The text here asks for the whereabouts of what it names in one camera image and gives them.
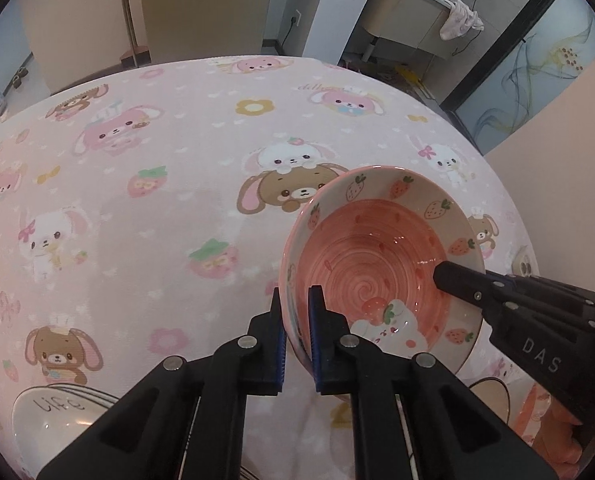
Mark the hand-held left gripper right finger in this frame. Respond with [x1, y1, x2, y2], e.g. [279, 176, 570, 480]
[307, 285, 561, 480]

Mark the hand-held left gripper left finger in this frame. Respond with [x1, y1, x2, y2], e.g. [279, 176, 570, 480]
[36, 287, 284, 480]

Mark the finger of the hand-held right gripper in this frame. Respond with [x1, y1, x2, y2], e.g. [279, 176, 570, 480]
[433, 260, 595, 329]

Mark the pink strawberry print bowl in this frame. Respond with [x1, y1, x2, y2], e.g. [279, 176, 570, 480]
[279, 165, 487, 377]

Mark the white lettered plate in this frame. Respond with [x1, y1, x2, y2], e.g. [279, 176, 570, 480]
[52, 384, 124, 411]
[10, 385, 116, 461]

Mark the pink cartoon printed tablecloth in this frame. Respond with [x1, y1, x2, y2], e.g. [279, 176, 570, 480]
[0, 55, 585, 480]

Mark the yellow floor item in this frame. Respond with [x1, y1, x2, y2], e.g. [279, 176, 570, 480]
[395, 64, 423, 89]

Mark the patterned glass door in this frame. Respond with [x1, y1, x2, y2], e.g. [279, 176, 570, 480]
[447, 7, 595, 156]

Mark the white towel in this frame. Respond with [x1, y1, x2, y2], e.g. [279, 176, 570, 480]
[438, 0, 484, 42]

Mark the beige bathroom vanity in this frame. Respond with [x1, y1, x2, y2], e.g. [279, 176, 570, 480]
[362, 0, 453, 61]

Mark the beige refrigerator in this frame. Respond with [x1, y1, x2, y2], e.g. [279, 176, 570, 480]
[138, 0, 278, 66]

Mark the wooden mop pole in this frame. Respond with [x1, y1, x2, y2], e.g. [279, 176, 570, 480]
[110, 0, 151, 68]

